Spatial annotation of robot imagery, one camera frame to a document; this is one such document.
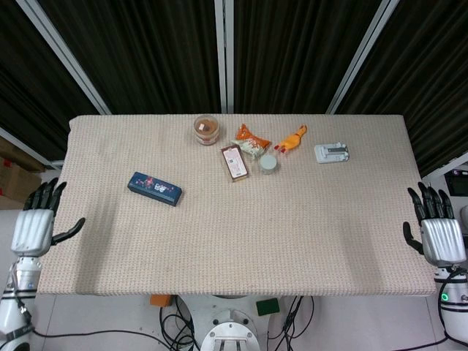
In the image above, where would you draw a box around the beige woven tablecloth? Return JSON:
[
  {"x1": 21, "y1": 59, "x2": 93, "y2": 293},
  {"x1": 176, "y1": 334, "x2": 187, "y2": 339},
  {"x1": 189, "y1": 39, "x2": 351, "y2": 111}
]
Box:
[{"x1": 36, "y1": 114, "x2": 438, "y2": 298}]

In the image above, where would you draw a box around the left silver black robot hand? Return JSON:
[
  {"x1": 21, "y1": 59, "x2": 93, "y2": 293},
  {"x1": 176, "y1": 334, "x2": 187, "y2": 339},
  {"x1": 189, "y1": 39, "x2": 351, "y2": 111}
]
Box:
[{"x1": 10, "y1": 178, "x2": 87, "y2": 257}]

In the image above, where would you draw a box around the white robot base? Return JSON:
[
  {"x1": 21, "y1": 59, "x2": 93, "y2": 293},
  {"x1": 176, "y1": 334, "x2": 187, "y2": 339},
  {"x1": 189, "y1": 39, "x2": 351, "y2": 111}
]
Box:
[{"x1": 177, "y1": 294, "x2": 279, "y2": 351}]

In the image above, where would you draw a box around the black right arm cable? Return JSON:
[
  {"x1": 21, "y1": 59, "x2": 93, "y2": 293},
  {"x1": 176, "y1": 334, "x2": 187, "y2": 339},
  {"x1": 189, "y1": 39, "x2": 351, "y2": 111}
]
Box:
[{"x1": 394, "y1": 268, "x2": 468, "y2": 351}]

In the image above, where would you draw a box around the blue glasses case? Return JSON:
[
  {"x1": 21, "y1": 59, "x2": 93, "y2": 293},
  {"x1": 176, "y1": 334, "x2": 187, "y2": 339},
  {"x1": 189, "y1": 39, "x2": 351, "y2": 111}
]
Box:
[{"x1": 127, "y1": 171, "x2": 184, "y2": 208}]

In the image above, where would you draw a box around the white grey stapler device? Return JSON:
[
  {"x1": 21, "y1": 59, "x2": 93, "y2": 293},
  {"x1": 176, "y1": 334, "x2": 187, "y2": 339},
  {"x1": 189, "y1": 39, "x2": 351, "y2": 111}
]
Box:
[{"x1": 313, "y1": 140, "x2": 352, "y2": 165}]

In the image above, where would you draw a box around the black screen monitor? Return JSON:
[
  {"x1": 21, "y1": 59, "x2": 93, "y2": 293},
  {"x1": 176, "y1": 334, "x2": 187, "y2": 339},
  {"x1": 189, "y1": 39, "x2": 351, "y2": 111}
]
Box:
[{"x1": 443, "y1": 169, "x2": 468, "y2": 197}]

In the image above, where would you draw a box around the brown cardboard box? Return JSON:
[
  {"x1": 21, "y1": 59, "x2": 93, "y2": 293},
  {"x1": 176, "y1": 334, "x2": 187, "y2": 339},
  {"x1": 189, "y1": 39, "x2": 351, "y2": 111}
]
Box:
[{"x1": 0, "y1": 137, "x2": 45, "y2": 210}]

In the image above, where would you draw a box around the brown snack bar packet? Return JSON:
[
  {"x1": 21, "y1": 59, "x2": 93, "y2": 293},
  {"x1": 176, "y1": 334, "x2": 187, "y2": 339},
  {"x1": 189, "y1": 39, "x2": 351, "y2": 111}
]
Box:
[{"x1": 220, "y1": 144, "x2": 252, "y2": 183}]

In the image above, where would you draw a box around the black pleated curtain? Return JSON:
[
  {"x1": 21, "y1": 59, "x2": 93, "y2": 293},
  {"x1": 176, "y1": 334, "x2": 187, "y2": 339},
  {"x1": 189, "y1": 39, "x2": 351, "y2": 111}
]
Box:
[
  {"x1": 233, "y1": 0, "x2": 383, "y2": 115},
  {"x1": 0, "y1": 0, "x2": 102, "y2": 162},
  {"x1": 36, "y1": 0, "x2": 222, "y2": 115},
  {"x1": 338, "y1": 0, "x2": 468, "y2": 177}
]

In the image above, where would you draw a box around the orange block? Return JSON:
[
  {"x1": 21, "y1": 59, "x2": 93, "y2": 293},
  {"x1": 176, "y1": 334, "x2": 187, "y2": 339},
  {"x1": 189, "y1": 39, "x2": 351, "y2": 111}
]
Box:
[{"x1": 149, "y1": 294, "x2": 173, "y2": 309}]

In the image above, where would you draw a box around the yellow rubber chicken toy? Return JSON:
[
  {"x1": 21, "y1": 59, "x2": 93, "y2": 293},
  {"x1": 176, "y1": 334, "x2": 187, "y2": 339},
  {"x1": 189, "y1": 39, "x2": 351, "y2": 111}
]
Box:
[{"x1": 273, "y1": 124, "x2": 309, "y2": 154}]

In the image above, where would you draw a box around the green block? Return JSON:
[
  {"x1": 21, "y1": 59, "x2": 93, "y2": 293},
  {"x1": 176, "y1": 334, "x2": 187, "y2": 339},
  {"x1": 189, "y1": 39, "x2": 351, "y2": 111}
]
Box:
[{"x1": 255, "y1": 298, "x2": 281, "y2": 317}]

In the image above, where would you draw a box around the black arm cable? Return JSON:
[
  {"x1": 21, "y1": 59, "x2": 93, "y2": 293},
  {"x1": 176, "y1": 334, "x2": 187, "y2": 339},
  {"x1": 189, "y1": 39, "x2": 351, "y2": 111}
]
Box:
[
  {"x1": 394, "y1": 268, "x2": 468, "y2": 351},
  {"x1": 7, "y1": 266, "x2": 201, "y2": 351}
]

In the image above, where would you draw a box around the grey aluminium frame post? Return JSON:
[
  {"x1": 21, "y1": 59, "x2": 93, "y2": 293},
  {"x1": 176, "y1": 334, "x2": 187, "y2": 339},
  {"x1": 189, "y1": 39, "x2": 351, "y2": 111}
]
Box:
[
  {"x1": 0, "y1": 126, "x2": 62, "y2": 171},
  {"x1": 16, "y1": 0, "x2": 111, "y2": 116},
  {"x1": 325, "y1": 0, "x2": 402, "y2": 115},
  {"x1": 423, "y1": 151, "x2": 468, "y2": 178},
  {"x1": 214, "y1": 0, "x2": 235, "y2": 114}
]

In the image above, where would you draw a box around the clear plastic snack jar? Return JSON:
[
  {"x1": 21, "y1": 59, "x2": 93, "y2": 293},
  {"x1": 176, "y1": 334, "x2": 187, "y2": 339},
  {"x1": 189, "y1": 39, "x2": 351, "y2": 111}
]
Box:
[{"x1": 192, "y1": 114, "x2": 222, "y2": 146}]

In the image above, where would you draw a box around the orange white snack bag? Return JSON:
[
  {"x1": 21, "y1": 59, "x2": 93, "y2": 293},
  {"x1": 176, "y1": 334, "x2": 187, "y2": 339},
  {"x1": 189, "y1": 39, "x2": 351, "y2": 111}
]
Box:
[{"x1": 233, "y1": 123, "x2": 273, "y2": 159}]

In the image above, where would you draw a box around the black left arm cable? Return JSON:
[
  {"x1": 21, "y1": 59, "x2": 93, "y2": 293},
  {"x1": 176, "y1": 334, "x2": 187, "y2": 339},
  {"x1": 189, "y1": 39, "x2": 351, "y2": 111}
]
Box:
[{"x1": 7, "y1": 266, "x2": 201, "y2": 351}]

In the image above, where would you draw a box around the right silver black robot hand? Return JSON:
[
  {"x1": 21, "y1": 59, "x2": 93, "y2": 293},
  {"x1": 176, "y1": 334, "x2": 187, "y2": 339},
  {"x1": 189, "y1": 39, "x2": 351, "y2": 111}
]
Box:
[{"x1": 401, "y1": 181, "x2": 468, "y2": 268}]

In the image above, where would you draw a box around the small grey white jar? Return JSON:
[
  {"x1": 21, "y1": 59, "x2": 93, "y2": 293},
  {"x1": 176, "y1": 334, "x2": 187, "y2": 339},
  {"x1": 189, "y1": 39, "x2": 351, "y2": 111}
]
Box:
[{"x1": 259, "y1": 154, "x2": 279, "y2": 176}]

